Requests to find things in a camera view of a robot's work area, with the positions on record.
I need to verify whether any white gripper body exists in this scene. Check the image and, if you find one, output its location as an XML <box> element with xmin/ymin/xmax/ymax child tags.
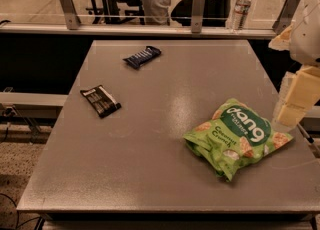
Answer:
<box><xmin>289</xmin><ymin>0</ymin><xmax>320</xmax><ymax>66</ymax></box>

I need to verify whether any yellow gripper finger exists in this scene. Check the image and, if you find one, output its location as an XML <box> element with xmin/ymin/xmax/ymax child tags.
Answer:
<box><xmin>286</xmin><ymin>65</ymin><xmax>320</xmax><ymax>125</ymax></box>
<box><xmin>272</xmin><ymin>72</ymin><xmax>296</xmax><ymax>133</ymax></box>

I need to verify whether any green rice chip bag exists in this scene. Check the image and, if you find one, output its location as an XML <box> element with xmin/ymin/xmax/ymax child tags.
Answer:
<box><xmin>183</xmin><ymin>98</ymin><xmax>293</xmax><ymax>181</ymax></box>

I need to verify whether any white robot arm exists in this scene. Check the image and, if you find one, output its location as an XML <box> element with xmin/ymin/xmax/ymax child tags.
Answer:
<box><xmin>269</xmin><ymin>0</ymin><xmax>320</xmax><ymax>132</ymax></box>

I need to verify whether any black rxbar chocolate bar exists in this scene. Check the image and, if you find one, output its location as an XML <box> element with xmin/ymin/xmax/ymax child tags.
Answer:
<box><xmin>80</xmin><ymin>85</ymin><xmax>121</xmax><ymax>118</ymax></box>

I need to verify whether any clear plastic water bottle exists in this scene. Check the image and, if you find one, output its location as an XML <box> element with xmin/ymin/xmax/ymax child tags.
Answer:
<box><xmin>232</xmin><ymin>0</ymin><xmax>252</xmax><ymax>30</ymax></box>

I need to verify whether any black office chair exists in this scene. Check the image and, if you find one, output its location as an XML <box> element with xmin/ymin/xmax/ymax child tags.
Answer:
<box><xmin>171</xmin><ymin>0</ymin><xmax>231</xmax><ymax>27</ymax></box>

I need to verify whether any dark blue snack bar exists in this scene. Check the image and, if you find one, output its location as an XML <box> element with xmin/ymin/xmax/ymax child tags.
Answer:
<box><xmin>123</xmin><ymin>46</ymin><xmax>161</xmax><ymax>69</ymax></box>

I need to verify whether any right metal bracket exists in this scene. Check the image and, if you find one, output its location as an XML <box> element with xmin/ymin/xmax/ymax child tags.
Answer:
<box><xmin>272</xmin><ymin>0</ymin><xmax>301</xmax><ymax>34</ymax></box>

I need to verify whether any left metal bracket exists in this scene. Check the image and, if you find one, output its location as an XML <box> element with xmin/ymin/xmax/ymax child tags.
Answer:
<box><xmin>59</xmin><ymin>0</ymin><xmax>81</xmax><ymax>30</ymax></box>

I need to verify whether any metal rail behind table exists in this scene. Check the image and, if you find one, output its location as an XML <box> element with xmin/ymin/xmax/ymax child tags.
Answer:
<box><xmin>0</xmin><ymin>22</ymin><xmax>276</xmax><ymax>39</ymax></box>

